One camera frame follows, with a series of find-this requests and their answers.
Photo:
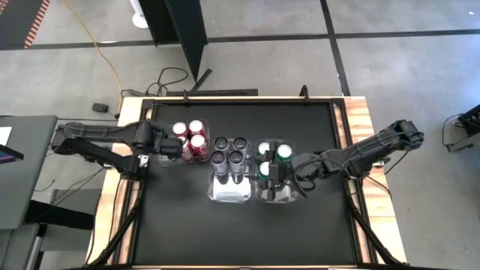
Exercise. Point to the green Sprite can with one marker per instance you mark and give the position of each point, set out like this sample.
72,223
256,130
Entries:
284,151
263,148
264,169

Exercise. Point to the black partition panel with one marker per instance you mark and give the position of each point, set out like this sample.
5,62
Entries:
180,30

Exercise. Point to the red Coca-Cola can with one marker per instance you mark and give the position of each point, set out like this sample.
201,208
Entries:
196,126
198,141
180,129
186,153

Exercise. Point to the black power adapter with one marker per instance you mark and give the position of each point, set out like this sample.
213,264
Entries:
100,108

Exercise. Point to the black floor base bar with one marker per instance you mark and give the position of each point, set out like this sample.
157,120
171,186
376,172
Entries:
213,92

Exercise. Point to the black floor stand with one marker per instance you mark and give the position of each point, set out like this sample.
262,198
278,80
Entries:
470,120

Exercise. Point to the clear plastic bin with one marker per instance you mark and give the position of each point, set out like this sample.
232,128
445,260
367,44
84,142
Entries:
168,162
262,195
228,193

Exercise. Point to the black mat hazard striped edge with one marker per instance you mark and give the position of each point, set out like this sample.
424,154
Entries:
15,22

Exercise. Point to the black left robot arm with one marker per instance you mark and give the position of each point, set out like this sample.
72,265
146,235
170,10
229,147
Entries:
97,131

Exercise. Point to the black table clamp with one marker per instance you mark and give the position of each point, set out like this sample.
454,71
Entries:
304,93
185,95

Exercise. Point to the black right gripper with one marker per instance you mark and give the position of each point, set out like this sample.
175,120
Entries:
303,168

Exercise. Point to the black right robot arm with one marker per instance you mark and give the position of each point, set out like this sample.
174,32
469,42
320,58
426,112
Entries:
375,144

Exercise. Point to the white round stand base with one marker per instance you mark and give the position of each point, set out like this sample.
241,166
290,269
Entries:
138,20

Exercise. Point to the dark tablet screen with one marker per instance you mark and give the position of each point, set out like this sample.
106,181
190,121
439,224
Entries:
9,154

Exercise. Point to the white paper sheet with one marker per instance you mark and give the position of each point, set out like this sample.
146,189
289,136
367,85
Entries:
4,135

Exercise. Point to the gray desk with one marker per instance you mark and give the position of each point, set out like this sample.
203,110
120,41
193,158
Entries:
30,168

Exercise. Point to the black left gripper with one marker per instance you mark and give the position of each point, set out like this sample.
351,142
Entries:
167,146

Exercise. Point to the gray cabinet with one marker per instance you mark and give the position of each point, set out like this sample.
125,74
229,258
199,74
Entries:
17,247

